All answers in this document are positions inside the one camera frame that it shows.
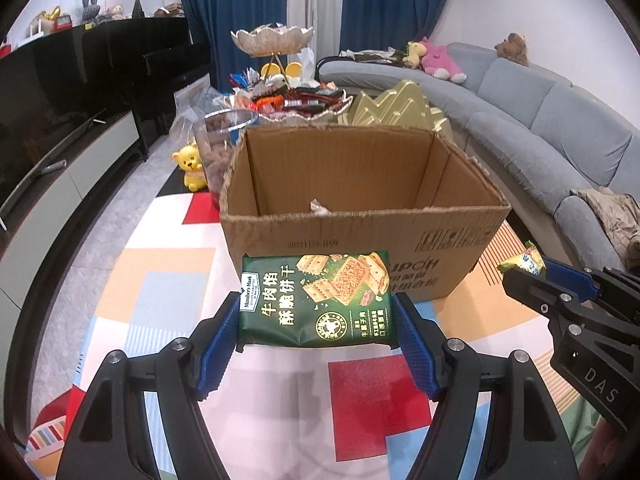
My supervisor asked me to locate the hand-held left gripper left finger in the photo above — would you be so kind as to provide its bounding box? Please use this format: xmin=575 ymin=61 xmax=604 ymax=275
xmin=57 ymin=291 xmax=242 ymax=480

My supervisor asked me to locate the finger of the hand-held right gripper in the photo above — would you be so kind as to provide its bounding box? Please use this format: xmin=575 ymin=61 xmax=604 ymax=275
xmin=545 ymin=258 xmax=640 ymax=321
xmin=501 ymin=268 xmax=589 ymax=327

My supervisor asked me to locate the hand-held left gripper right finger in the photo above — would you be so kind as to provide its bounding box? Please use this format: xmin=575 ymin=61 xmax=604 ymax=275
xmin=391 ymin=293 xmax=581 ymax=480

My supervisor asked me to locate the green yellow candy packet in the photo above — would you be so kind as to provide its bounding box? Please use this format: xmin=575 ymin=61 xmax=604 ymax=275
xmin=498 ymin=240 xmax=546 ymax=279

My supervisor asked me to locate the green cracker packet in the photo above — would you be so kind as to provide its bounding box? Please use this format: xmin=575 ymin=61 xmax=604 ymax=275
xmin=238 ymin=249 xmax=399 ymax=349

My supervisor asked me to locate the brown cardboard box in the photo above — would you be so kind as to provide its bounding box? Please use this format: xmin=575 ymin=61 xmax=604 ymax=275
xmin=219 ymin=126 xmax=512 ymax=307

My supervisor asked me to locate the person's right hand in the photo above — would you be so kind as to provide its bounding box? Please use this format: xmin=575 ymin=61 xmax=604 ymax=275
xmin=590 ymin=408 xmax=628 ymax=463

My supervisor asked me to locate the colourful patchwork tablecloth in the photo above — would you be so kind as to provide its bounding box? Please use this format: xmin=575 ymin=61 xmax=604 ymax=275
xmin=25 ymin=191 xmax=601 ymax=480

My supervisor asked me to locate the grey corner sofa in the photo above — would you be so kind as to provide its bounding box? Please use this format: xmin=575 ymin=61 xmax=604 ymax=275
xmin=317 ymin=42 xmax=640 ymax=282

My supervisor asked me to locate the yellow bear figure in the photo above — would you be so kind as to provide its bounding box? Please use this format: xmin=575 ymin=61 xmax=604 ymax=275
xmin=171 ymin=142 xmax=206 ymax=192

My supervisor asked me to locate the clear jar of nuts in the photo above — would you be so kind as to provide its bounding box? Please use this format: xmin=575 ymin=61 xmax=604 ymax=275
xmin=192 ymin=108 xmax=259 ymax=209

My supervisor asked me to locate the grey television cabinet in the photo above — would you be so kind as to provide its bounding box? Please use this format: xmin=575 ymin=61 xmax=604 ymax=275
xmin=0 ymin=109 xmax=142 ymax=313

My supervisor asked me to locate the gold gift box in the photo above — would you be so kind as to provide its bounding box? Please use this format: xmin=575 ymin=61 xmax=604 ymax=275
xmin=337 ymin=79 xmax=454 ymax=144

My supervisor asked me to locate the brown teddy bear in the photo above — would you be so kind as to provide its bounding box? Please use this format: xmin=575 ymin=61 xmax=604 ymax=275
xmin=494 ymin=33 xmax=530 ymax=67

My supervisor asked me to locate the clear plastic bag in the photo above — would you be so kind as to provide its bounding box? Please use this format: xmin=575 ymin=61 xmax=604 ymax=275
xmin=169 ymin=86 xmax=237 ymax=162

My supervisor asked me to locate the pink plush toy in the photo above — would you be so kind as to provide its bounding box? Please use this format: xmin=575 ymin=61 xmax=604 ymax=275
xmin=419 ymin=36 xmax=468 ymax=85

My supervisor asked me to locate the snack tray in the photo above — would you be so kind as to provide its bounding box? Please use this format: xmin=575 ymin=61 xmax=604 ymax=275
xmin=232 ymin=81 xmax=354 ymax=124

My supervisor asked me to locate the yellow plush toy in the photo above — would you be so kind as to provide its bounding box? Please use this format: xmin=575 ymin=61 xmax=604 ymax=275
xmin=402 ymin=41 xmax=426 ymax=69

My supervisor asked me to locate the clutter of papers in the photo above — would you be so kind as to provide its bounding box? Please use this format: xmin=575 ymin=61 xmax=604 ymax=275
xmin=339 ymin=47 xmax=407 ymax=64

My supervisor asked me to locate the black upright piano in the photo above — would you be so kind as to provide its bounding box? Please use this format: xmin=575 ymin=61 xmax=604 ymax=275
xmin=85 ymin=13 xmax=214 ymax=162

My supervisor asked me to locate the white plastic bag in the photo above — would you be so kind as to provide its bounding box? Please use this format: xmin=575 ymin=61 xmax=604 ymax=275
xmin=298 ymin=48 xmax=319 ymax=84

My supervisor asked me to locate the black television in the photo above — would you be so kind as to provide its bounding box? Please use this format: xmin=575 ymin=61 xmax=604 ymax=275
xmin=0 ymin=24 xmax=137 ymax=213

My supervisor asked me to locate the white lotus bowl stand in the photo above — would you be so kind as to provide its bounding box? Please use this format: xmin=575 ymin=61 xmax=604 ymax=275
xmin=229 ymin=23 xmax=316 ymax=83

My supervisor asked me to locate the blue curtain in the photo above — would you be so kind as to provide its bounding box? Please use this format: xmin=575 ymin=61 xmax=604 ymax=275
xmin=170 ymin=0 xmax=292 ymax=92
xmin=342 ymin=0 xmax=460 ymax=59

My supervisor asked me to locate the grey sheer curtain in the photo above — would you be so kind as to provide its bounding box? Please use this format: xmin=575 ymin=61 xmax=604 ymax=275
xmin=288 ymin=0 xmax=347 ymax=62

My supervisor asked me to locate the white router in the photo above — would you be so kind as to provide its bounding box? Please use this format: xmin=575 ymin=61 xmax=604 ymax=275
xmin=29 ymin=6 xmax=62 ymax=37

